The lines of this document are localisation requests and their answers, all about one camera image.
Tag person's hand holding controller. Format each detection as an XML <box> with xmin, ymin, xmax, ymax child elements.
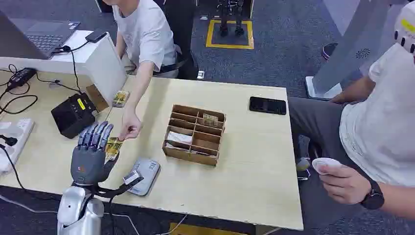
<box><xmin>318</xmin><ymin>163</ymin><xmax>372</xmax><ymax>206</ymax></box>

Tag black shoe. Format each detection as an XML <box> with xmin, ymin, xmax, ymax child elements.
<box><xmin>321</xmin><ymin>42</ymin><xmax>339</xmax><ymax>61</ymax></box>

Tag yellow card standing in box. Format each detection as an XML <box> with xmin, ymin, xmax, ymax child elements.
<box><xmin>202</xmin><ymin>113</ymin><xmax>219</xmax><ymax>127</ymax></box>

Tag white headset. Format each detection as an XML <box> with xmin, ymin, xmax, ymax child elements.
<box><xmin>393</xmin><ymin>1</ymin><xmax>415</xmax><ymax>55</ymax></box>

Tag grey flat card reader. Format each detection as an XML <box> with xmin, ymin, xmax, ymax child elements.
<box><xmin>127</xmin><ymin>158</ymin><xmax>161</xmax><ymax>197</ymax></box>

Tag yellow printed card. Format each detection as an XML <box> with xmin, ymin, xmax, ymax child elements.
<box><xmin>105</xmin><ymin>137</ymin><xmax>124</xmax><ymax>162</ymax></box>

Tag black phone with cable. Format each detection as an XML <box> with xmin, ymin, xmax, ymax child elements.
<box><xmin>84</xmin><ymin>29</ymin><xmax>108</xmax><ymax>44</ymax></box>

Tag black charging cable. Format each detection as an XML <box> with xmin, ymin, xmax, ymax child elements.
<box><xmin>35</xmin><ymin>41</ymin><xmax>92</xmax><ymax>94</ymax></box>

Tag black power adapter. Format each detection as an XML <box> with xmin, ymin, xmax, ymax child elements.
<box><xmin>5</xmin><ymin>67</ymin><xmax>38</xmax><ymax>92</ymax></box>

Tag grey laptop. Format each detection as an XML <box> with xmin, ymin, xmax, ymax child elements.
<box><xmin>0</xmin><ymin>9</ymin><xmax>81</xmax><ymax>61</ymax></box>

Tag white round controller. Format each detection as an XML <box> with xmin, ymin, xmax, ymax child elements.
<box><xmin>311</xmin><ymin>157</ymin><xmax>343</xmax><ymax>176</ymax></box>

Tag black humanoid robot legs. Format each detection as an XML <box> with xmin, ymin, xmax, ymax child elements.
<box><xmin>216</xmin><ymin>0</ymin><xmax>246</xmax><ymax>37</ymax></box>

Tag black smartphone on desk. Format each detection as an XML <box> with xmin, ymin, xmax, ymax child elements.
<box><xmin>249</xmin><ymin>95</ymin><xmax>288</xmax><ymax>116</ymax></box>

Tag wooden compartment card box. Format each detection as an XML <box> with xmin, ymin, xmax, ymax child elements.
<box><xmin>161</xmin><ymin>104</ymin><xmax>227</xmax><ymax>167</ymax></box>

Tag grey slanted stand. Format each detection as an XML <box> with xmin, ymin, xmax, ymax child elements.
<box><xmin>304</xmin><ymin>0</ymin><xmax>393</xmax><ymax>101</ymax></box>

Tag person with white headset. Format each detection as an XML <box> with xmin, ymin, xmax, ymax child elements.
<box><xmin>287</xmin><ymin>0</ymin><xmax>415</xmax><ymax>222</ymax></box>

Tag black wristwatch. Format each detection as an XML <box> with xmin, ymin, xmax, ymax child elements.
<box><xmin>359</xmin><ymin>179</ymin><xmax>386</xmax><ymax>211</ymax></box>

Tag white raised desk block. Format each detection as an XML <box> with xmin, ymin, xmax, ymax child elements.
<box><xmin>0</xmin><ymin>29</ymin><xmax>128</xmax><ymax>105</ymax></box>

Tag yellow floor tape square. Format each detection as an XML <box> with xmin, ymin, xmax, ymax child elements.
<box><xmin>205</xmin><ymin>19</ymin><xmax>255</xmax><ymax>50</ymax></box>

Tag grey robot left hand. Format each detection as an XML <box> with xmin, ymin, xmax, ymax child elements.
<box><xmin>70</xmin><ymin>120</ymin><xmax>119</xmax><ymax>188</ymax></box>

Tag person seated across desk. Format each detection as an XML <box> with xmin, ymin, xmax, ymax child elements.
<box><xmin>103</xmin><ymin>0</ymin><xmax>183</xmax><ymax>142</ymax></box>

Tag black adapter cable loop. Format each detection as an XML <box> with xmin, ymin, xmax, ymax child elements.
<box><xmin>0</xmin><ymin>63</ymin><xmax>39</xmax><ymax>116</ymax></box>

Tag black plug in strip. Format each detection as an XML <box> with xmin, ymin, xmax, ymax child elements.
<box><xmin>0</xmin><ymin>134</ymin><xmax>19</xmax><ymax>147</ymax></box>

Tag person's hand giving card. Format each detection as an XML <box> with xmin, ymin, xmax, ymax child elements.
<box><xmin>118</xmin><ymin>108</ymin><xmax>142</xmax><ymax>142</ymax></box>

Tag stack of yellow cards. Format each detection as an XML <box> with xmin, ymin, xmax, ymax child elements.
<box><xmin>111</xmin><ymin>90</ymin><xmax>131</xmax><ymax>109</ymax></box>

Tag white power strip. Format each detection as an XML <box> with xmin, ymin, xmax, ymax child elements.
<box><xmin>0</xmin><ymin>118</ymin><xmax>36</xmax><ymax>175</ymax></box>

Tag white card in box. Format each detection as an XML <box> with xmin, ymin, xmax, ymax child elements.
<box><xmin>166</xmin><ymin>130</ymin><xmax>194</xmax><ymax>146</ymax></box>

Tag white floor cable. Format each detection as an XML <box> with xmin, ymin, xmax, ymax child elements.
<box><xmin>0</xmin><ymin>194</ymin><xmax>189</xmax><ymax>235</ymax></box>

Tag black box with yellow label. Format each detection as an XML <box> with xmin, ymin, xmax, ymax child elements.
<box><xmin>50</xmin><ymin>92</ymin><xmax>97</xmax><ymax>140</ymax></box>

